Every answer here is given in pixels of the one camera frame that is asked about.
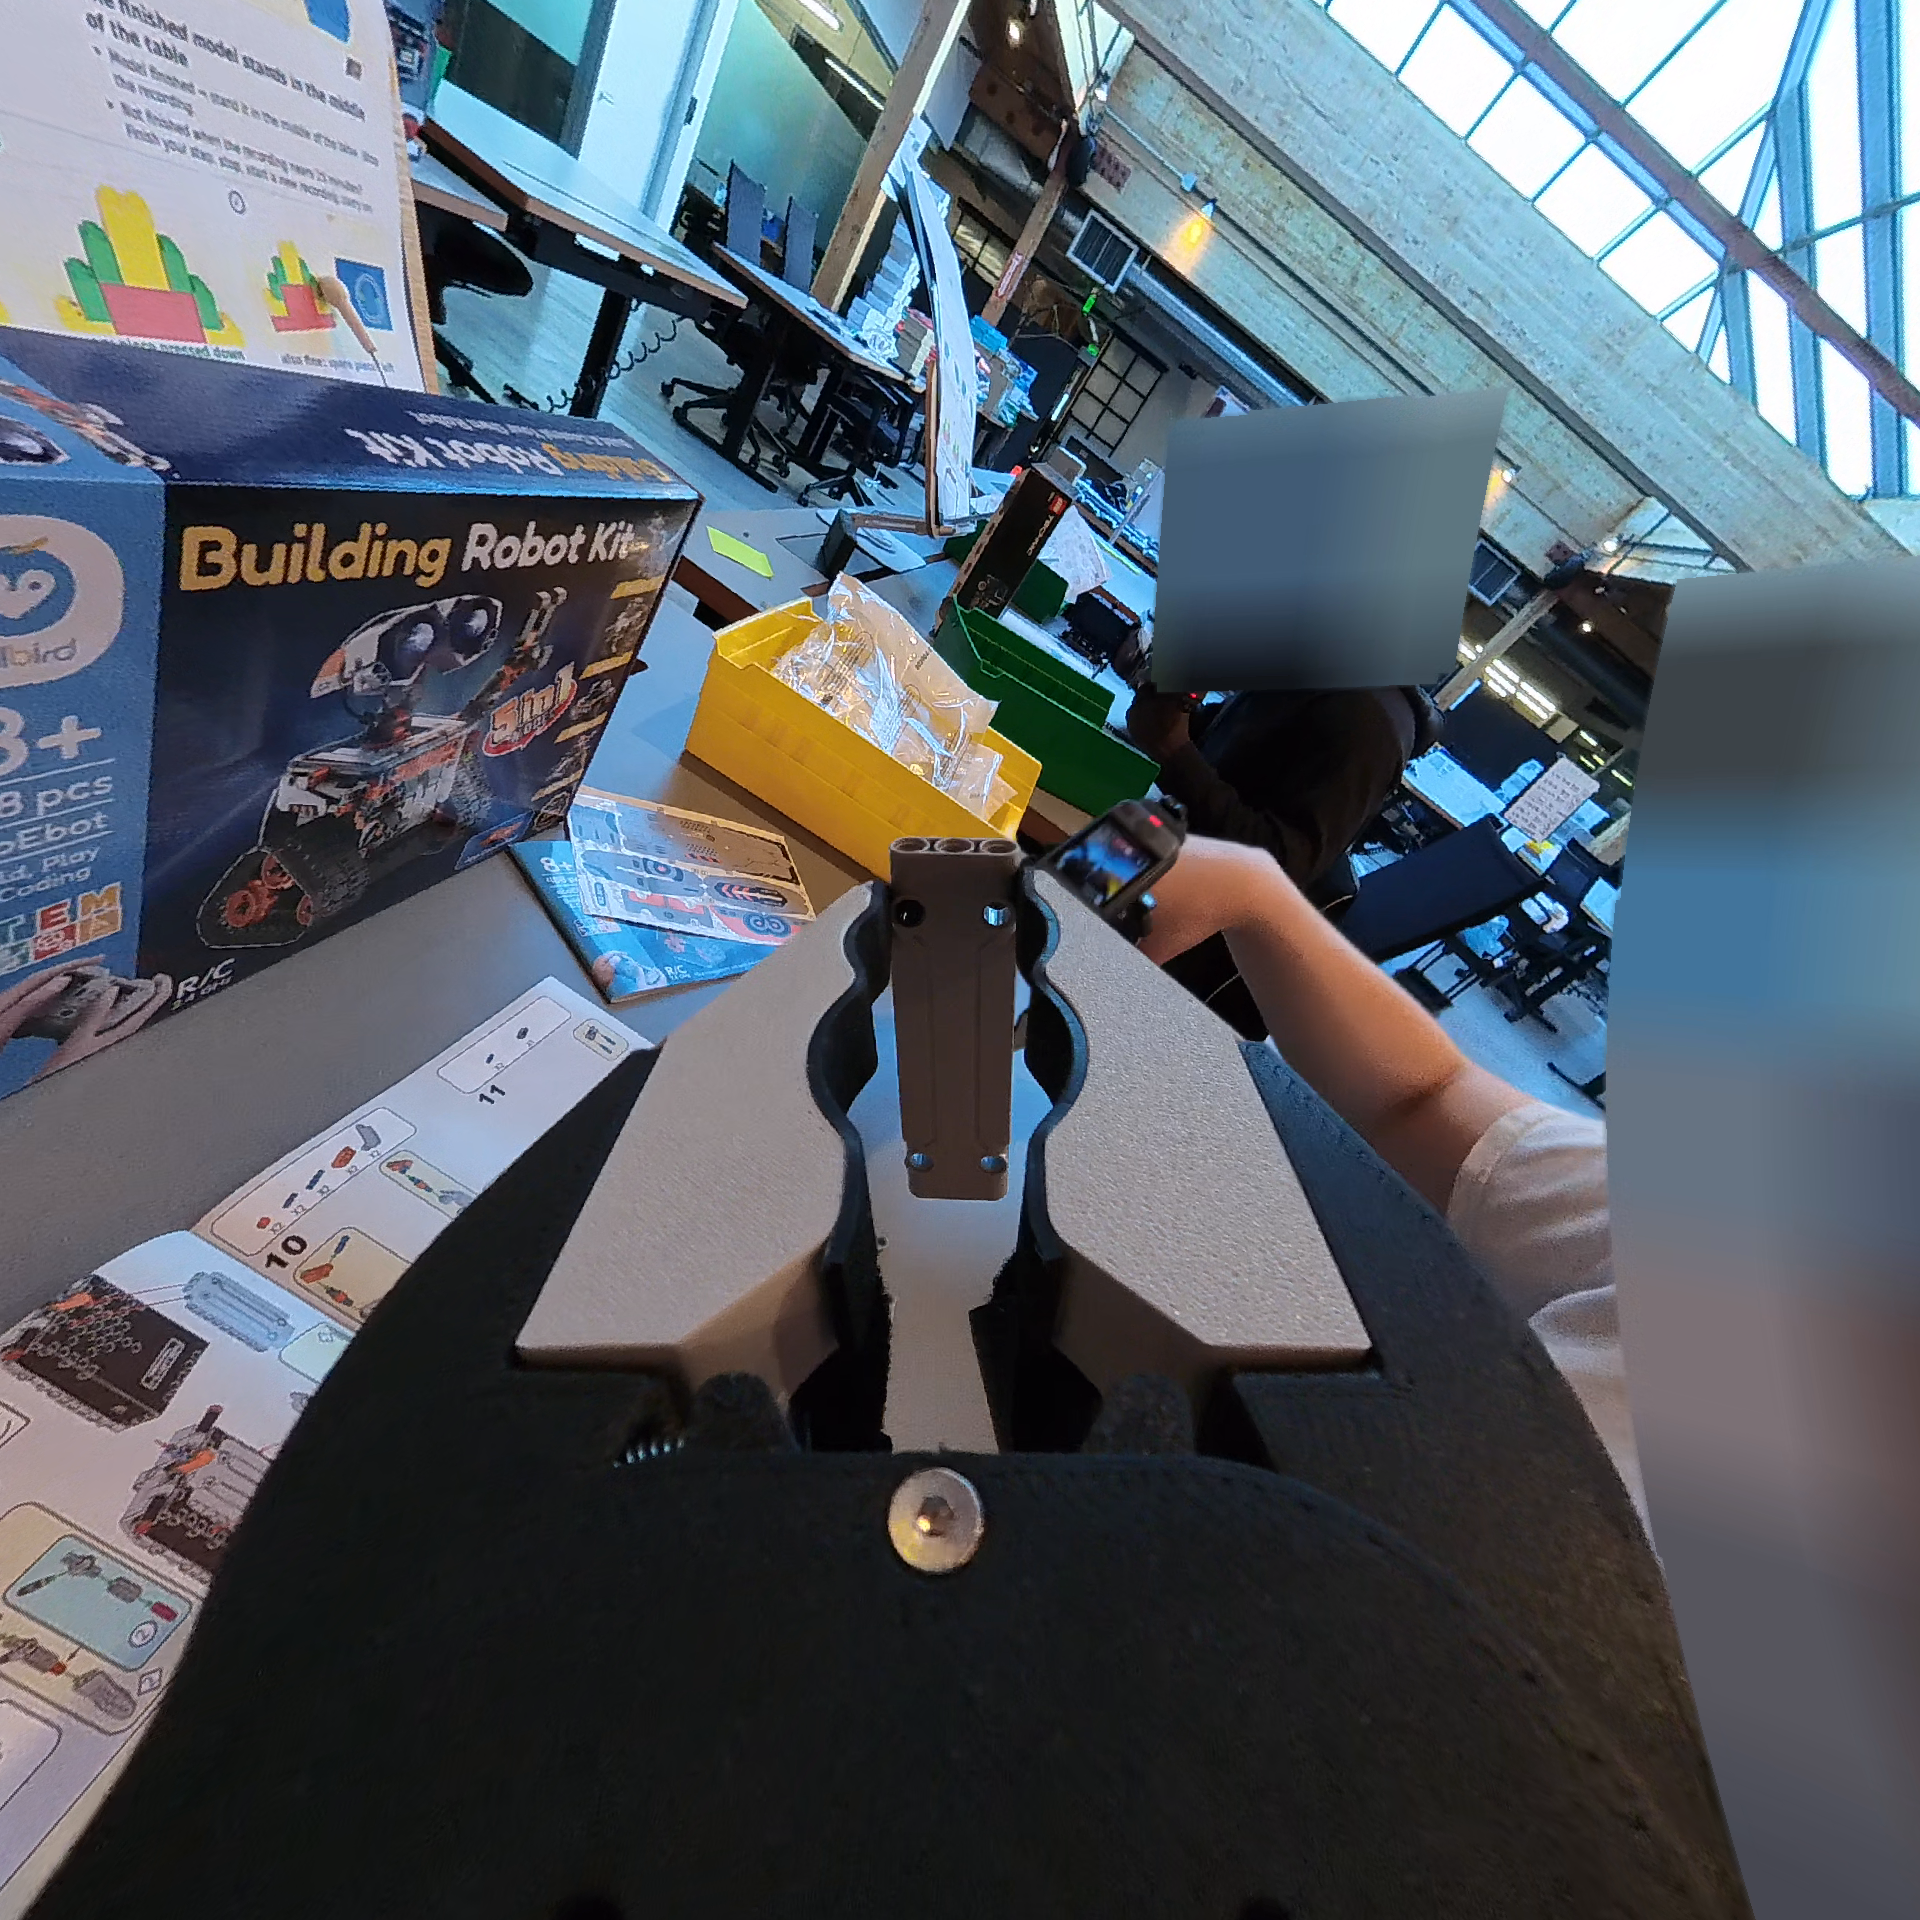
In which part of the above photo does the instruction poster board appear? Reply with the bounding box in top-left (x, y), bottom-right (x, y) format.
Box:
top-left (0, 0), bottom-right (437, 392)

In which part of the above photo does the yellow plastic bin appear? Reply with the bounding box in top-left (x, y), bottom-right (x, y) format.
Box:
top-left (683, 600), bottom-right (1042, 883)

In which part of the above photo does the wood-edged grey table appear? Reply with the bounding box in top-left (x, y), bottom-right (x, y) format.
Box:
top-left (666, 503), bottom-right (978, 633)

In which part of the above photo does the green plastic bin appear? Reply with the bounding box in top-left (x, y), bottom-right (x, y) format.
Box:
top-left (932, 592), bottom-right (1162, 812)

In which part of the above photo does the printed sticker sheet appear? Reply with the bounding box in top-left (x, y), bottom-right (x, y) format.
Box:
top-left (566, 790), bottom-right (819, 950)

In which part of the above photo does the wooden easel board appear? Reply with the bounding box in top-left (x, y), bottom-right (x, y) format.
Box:
top-left (895, 165), bottom-right (980, 540)

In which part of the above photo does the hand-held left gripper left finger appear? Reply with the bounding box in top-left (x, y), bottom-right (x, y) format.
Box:
top-left (513, 881), bottom-right (890, 1454)

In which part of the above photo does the white instruction manual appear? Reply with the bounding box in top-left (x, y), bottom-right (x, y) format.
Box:
top-left (0, 979), bottom-right (653, 1920)

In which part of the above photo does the person's white shirt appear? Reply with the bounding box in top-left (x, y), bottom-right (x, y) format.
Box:
top-left (1446, 1102), bottom-right (1651, 1548)

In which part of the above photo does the black cardboard box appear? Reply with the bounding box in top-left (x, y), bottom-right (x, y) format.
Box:
top-left (959, 465), bottom-right (1086, 619)

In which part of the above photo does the blue booklet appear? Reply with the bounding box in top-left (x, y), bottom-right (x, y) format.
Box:
top-left (505, 840), bottom-right (751, 1004)

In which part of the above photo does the heap of clear plastic bags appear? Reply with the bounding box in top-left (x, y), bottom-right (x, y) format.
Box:
top-left (763, 575), bottom-right (1008, 798)

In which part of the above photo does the blue robot kit box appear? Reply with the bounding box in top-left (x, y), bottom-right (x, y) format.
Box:
top-left (0, 323), bottom-right (703, 1104)

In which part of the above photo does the person's right forearm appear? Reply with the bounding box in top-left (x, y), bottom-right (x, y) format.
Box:
top-left (1141, 834), bottom-right (1614, 1219)

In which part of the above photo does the grey rectangular building piece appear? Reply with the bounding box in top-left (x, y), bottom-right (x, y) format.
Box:
top-left (888, 834), bottom-right (1029, 1202)

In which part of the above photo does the grey desk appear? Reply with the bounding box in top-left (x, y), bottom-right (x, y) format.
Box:
top-left (0, 600), bottom-right (1038, 1454)

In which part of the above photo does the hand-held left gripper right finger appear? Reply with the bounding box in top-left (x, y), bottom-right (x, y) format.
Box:
top-left (974, 871), bottom-right (1376, 1454)

